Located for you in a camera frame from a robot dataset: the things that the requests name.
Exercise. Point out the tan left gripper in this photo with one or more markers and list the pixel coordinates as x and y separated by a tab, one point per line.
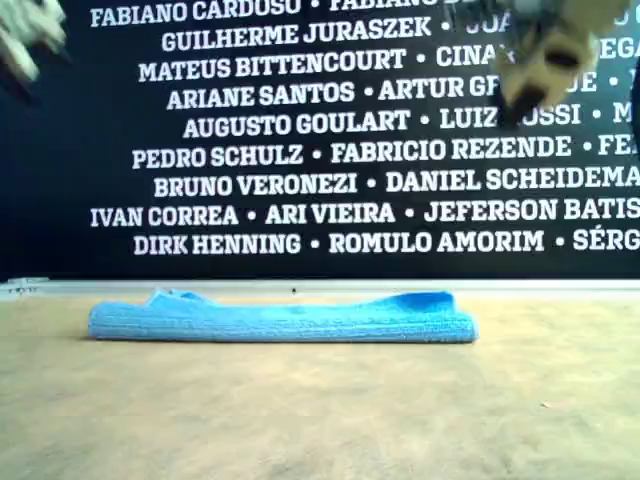
25	35

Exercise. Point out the aluminium frame rail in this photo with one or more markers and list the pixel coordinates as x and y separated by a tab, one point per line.
525	289

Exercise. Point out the blue microfibre cloth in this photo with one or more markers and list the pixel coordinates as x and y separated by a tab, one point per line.
280	327

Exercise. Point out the black banner with white names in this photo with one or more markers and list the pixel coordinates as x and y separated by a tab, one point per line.
75	150

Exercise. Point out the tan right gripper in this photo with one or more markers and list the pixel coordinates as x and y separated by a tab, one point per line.
550	75

